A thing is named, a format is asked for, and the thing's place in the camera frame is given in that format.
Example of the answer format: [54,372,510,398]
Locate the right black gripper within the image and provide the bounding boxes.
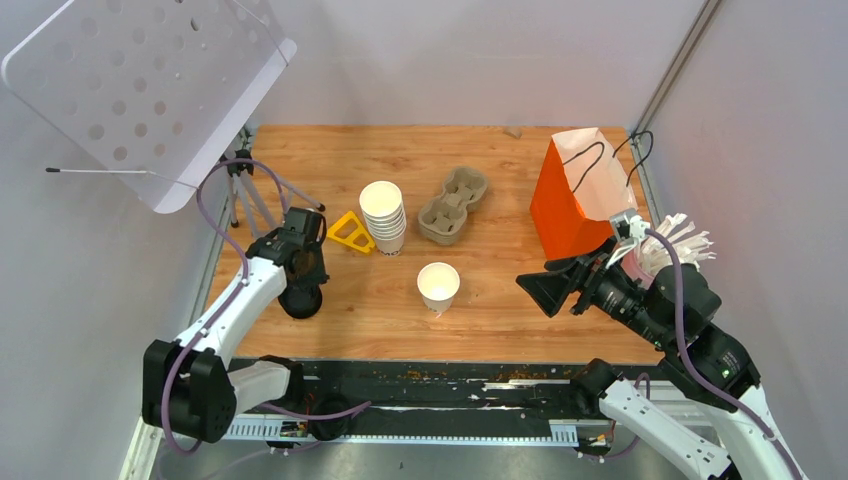
[512,234,668,346]

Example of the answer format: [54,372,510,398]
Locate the single white paper cup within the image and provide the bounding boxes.
[416,262,461,315]

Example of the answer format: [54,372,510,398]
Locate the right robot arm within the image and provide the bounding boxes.
[516,231,805,479]

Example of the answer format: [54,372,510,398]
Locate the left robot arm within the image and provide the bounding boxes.
[141,207,329,443]

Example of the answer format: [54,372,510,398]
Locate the yellow plastic triangle holder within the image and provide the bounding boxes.
[327,211,376,255]

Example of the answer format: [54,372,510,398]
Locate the white tripod stand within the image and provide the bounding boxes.
[219,147,326,239]

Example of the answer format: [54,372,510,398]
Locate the stack of white paper cups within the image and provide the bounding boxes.
[359,180,407,256]

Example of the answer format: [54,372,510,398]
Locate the orange paper bag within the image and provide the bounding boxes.
[530,128,638,260]

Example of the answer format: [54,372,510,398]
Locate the pink cup of wrapped straws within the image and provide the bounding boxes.
[621,213,717,286]

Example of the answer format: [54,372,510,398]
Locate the stacked pulp cup carriers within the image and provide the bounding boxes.
[417,166,489,246]

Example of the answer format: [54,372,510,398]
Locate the clear perforated acrylic panel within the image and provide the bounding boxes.
[2,1,297,214]

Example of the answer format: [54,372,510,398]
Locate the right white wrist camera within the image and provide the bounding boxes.
[606,209,652,269]

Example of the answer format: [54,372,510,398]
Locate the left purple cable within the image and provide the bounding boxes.
[160,157,293,458]

